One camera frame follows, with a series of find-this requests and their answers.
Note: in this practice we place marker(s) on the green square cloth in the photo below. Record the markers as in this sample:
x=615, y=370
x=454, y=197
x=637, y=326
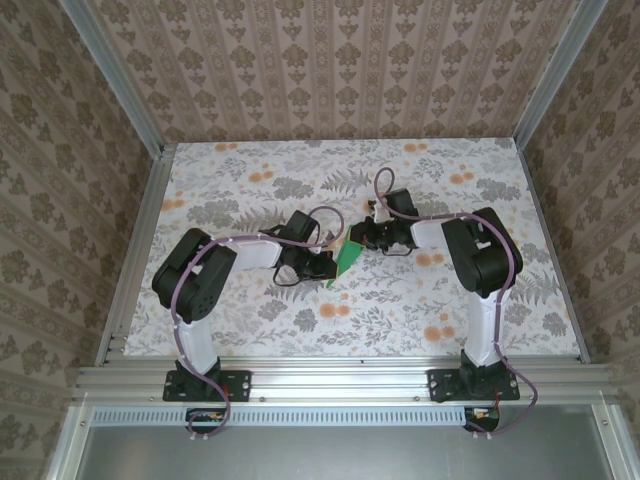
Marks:
x=347, y=260

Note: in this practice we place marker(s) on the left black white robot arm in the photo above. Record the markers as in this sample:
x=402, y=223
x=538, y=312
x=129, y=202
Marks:
x=195, y=280

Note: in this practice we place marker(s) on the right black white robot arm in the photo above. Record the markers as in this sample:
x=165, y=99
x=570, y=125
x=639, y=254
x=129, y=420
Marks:
x=480, y=260

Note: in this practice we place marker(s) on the floral patterned table cover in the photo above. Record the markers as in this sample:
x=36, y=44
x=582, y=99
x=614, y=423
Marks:
x=310, y=340

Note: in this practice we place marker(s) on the black connector box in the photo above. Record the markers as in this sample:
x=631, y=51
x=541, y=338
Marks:
x=487, y=424
x=205, y=427

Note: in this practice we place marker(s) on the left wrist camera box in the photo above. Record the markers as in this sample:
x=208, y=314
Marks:
x=327, y=239

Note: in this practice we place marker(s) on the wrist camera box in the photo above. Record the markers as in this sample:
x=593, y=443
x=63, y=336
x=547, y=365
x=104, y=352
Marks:
x=380, y=214
x=327, y=239

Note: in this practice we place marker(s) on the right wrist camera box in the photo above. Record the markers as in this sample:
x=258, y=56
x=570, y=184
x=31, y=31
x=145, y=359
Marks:
x=380, y=214

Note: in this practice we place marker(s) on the aluminium frame cross rail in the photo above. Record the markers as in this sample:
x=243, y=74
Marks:
x=340, y=380

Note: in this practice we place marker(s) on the aluminium frame side rail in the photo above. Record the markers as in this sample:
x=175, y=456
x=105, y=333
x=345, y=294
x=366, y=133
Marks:
x=546, y=225
x=141, y=225

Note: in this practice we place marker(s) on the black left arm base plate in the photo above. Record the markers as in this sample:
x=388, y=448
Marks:
x=240, y=385

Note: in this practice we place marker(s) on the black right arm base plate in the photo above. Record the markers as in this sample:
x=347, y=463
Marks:
x=440, y=385

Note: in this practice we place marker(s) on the aluminium frame post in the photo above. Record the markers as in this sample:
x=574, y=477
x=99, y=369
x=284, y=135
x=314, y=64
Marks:
x=555, y=75
x=120, y=80

